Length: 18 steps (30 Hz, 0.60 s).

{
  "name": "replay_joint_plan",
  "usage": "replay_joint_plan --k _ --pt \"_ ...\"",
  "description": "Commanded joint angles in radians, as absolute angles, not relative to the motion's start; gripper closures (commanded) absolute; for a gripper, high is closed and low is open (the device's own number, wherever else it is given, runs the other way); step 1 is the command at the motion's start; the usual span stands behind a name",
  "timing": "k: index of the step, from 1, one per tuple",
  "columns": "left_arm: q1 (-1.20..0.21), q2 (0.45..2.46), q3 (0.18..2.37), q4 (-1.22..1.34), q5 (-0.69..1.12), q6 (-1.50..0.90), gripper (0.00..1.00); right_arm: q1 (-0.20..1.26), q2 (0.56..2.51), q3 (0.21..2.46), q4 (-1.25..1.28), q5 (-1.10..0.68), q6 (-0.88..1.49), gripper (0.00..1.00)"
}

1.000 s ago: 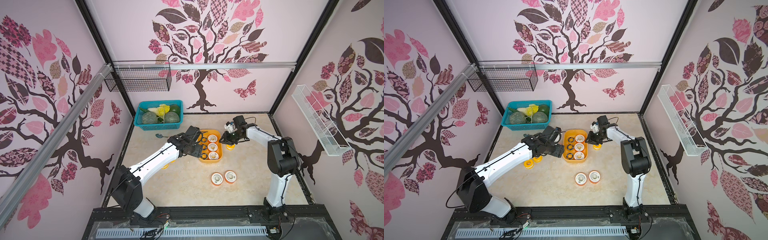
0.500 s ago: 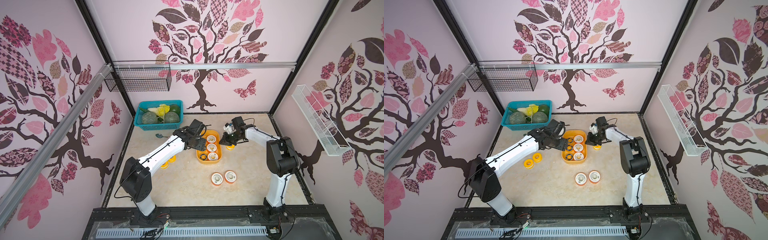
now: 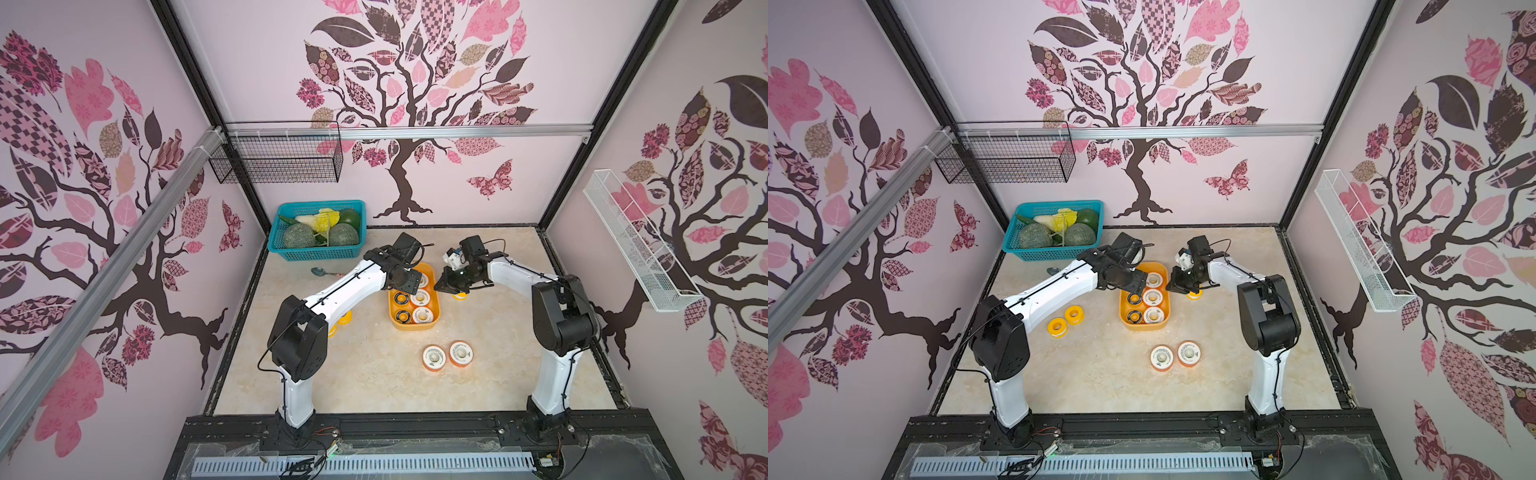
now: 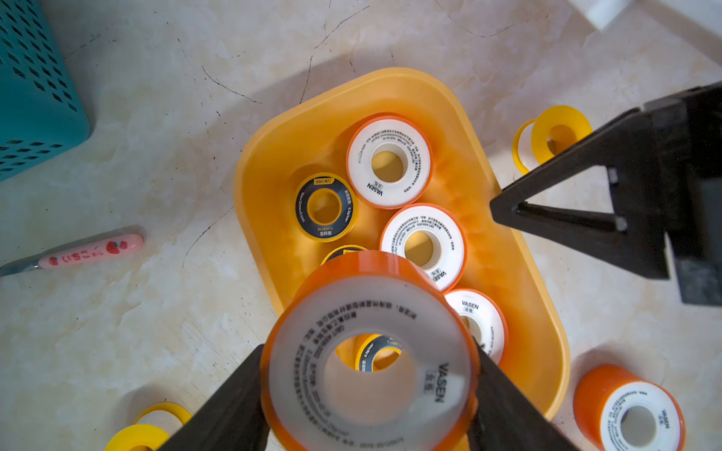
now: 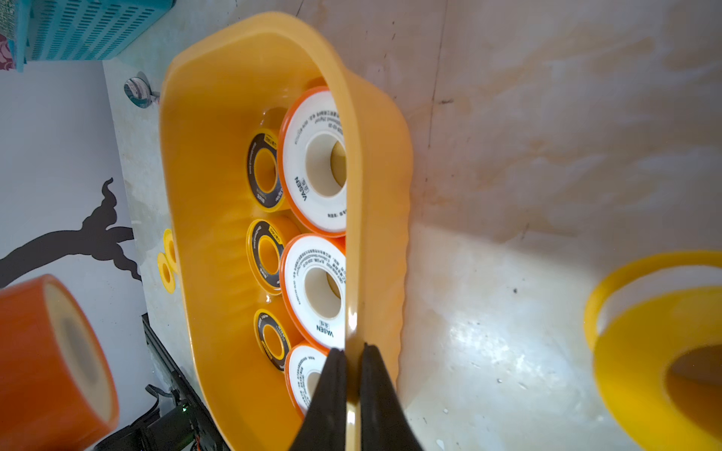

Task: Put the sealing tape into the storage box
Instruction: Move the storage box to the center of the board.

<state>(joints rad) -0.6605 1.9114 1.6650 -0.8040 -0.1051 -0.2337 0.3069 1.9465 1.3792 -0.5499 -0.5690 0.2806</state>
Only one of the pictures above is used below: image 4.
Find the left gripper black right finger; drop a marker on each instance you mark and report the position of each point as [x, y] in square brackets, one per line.
[505, 419]

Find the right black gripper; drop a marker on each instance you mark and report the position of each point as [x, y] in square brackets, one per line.
[601, 197]

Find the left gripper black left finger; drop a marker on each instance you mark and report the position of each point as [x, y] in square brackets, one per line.
[232, 419]

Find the orange white tape roll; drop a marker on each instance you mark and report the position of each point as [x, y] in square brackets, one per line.
[313, 398]
[617, 410]
[484, 319]
[430, 237]
[389, 162]

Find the black yellow tape roll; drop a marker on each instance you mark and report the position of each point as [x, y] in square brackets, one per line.
[325, 207]
[375, 352]
[343, 250]

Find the yellow plastic storage box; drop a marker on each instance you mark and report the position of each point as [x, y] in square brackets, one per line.
[314, 136]

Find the yellow tape roll upper left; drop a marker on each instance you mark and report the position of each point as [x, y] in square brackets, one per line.
[169, 417]

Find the yellow tape roll upper right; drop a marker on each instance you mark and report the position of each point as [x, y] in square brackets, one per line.
[553, 131]

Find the yellow tape roll far left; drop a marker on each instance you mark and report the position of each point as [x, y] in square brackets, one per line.
[138, 437]

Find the teal plastic basket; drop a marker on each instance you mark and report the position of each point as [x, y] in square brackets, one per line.
[42, 114]

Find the spoon with pink handle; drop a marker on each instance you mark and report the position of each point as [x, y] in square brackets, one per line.
[119, 246]

